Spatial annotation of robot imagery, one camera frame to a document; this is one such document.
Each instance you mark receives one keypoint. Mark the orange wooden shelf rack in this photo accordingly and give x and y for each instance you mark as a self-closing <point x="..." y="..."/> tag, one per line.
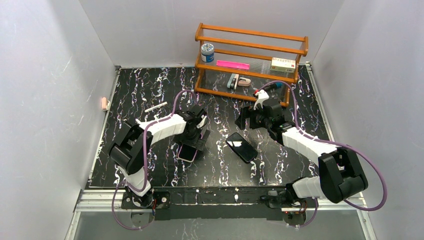
<point x="256" y="48"/>

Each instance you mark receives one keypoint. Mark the white red medicine box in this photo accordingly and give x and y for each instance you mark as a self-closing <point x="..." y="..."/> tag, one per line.
<point x="283" y="65"/>

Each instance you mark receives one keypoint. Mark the phone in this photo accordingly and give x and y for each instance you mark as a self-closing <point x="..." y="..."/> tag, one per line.
<point x="241" y="147"/>
<point x="187" y="153"/>

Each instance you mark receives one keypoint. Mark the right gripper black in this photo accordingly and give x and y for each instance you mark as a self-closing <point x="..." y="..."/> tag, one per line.
<point x="248" y="117"/>

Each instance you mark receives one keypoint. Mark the pink tape dispenser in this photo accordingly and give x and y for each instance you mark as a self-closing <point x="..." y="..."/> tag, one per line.
<point x="244" y="82"/>

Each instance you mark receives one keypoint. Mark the aluminium frame rail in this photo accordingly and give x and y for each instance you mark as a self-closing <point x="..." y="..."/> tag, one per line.
<point x="107" y="199"/>

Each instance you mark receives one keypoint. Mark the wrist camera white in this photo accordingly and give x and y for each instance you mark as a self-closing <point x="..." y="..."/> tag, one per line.
<point x="203" y="122"/>
<point x="261" y="96"/>

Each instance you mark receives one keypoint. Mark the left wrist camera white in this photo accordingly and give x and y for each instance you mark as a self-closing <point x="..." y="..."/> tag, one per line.
<point x="203" y="122"/>

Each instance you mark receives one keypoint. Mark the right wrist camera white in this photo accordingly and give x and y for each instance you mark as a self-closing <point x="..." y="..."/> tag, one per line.
<point x="261" y="96"/>

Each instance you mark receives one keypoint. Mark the grey stapler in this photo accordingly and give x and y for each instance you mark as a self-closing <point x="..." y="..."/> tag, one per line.
<point x="233" y="81"/>

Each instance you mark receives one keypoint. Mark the white marker pen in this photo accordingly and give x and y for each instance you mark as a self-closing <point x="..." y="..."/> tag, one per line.
<point x="156" y="107"/>

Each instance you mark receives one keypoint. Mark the pink wall hook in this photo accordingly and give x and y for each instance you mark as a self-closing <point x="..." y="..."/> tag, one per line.
<point x="105" y="104"/>

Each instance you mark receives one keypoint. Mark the pink flat ruler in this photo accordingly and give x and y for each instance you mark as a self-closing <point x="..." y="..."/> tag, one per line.
<point x="232" y="65"/>

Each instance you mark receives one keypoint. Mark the black blue marker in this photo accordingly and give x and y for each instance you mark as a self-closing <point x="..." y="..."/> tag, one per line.
<point x="273" y="86"/>

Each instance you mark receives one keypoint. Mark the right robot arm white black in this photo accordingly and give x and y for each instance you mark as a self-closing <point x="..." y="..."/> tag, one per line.
<point x="340" y="173"/>

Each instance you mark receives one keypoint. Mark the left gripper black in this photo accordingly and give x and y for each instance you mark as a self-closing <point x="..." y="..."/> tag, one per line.
<point x="195" y="141"/>

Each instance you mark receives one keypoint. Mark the white blue jar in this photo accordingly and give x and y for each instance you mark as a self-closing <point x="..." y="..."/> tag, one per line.
<point x="207" y="51"/>

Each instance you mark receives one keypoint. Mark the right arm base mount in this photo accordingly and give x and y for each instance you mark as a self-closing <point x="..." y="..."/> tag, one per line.
<point x="304" y="209"/>

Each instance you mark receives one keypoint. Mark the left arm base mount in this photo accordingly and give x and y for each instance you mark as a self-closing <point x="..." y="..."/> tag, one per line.
<point x="143" y="208"/>

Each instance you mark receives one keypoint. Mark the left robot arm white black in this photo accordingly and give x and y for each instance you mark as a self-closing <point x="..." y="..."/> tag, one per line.
<point x="131" y="146"/>

